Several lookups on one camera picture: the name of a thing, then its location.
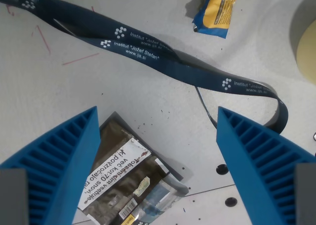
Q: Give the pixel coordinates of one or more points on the blue and yellow bag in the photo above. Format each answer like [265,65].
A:
[217,12]

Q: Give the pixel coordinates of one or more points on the tobacco pouch with warning label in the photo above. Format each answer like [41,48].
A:
[130,175]

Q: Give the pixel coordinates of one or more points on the beige tape roll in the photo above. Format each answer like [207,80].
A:
[307,49]

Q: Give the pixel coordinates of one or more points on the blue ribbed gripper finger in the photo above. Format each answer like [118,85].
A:
[61,161]
[256,158]

